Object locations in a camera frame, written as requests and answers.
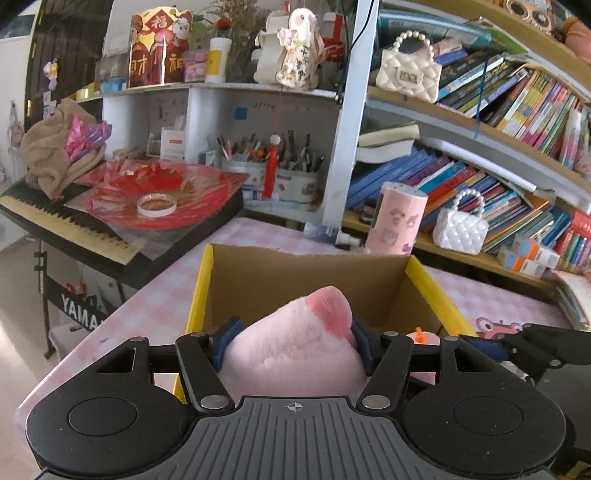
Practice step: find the tilted row of books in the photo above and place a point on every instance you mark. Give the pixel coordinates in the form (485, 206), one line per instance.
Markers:
(521, 101)

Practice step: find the stack of papers and booklets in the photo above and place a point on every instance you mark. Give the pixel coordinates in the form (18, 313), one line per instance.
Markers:
(575, 300)

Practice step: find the white rabbit paper ornament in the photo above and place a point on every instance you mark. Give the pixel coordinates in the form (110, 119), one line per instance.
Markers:
(298, 50)

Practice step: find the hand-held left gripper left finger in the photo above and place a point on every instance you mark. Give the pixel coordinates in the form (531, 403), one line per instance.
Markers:
(226, 341)

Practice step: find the brown crumpled cloth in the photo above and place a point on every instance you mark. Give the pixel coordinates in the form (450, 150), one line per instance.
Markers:
(46, 152)

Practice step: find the gold ornate frame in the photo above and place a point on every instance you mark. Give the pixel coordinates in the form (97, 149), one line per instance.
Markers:
(528, 14)

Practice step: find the red tassel ornament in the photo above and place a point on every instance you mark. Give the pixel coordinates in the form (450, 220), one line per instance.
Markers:
(271, 170)

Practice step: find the pink cartoon cylinder container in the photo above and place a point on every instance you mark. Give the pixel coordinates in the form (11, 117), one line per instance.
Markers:
(395, 217)

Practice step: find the white box red label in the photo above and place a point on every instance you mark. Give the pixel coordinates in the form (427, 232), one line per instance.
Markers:
(173, 144)

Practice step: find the pink checked tablecloth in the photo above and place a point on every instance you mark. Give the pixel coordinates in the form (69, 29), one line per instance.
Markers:
(157, 295)

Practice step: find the dark blue tube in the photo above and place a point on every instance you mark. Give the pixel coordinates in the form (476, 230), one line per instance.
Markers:
(323, 233)

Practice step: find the black electronic keyboard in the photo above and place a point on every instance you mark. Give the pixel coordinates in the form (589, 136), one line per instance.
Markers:
(69, 226)

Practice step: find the cream quilted pearl handbag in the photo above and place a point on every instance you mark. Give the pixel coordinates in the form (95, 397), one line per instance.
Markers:
(408, 74)

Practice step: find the white wooden bookshelf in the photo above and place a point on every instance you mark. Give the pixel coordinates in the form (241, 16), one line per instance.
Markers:
(351, 115)

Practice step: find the red paper cutouts stack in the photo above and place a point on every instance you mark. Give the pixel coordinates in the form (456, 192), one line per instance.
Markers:
(184, 184)

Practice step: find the small blue box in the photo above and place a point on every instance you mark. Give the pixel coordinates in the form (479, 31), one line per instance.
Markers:
(112, 85)

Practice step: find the white quilted pearl handbag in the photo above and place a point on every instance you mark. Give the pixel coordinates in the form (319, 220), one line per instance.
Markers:
(459, 230)

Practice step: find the small pink box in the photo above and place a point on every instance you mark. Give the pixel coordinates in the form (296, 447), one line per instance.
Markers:
(195, 67)

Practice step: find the upright red green books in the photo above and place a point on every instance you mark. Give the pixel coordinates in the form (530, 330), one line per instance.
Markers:
(575, 240)

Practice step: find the white bottle yellow label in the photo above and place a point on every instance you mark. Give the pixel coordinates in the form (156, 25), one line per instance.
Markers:
(218, 60)

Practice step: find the dried flower bunch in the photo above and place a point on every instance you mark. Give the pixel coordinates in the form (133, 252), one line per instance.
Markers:
(240, 23)

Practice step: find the red gold figure lantern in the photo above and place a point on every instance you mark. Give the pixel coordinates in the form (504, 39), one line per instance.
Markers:
(159, 50)

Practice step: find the flat stacked thick books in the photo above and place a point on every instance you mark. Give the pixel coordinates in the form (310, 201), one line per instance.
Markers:
(385, 143)

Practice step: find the row of colourful books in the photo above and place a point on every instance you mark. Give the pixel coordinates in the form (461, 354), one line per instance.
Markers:
(461, 184)

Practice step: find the yellow cardboard box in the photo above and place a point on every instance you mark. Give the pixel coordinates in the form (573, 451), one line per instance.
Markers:
(300, 272)

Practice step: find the black keyboard stand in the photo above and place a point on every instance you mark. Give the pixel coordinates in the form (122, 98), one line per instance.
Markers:
(51, 295)

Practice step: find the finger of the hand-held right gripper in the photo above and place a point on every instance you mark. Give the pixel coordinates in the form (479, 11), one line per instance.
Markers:
(554, 346)

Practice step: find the white tape roll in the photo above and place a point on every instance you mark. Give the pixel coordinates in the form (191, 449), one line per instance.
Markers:
(157, 205)

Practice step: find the pink shiny foil wrap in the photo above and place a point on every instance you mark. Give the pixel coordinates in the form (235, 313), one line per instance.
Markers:
(85, 138)

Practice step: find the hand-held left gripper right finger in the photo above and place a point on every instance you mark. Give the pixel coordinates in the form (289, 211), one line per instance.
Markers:
(362, 346)

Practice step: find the pen holder with pens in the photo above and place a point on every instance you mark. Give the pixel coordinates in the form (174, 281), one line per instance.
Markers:
(281, 170)

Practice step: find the pink plush toy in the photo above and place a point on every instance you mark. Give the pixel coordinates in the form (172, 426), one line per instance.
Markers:
(286, 350)

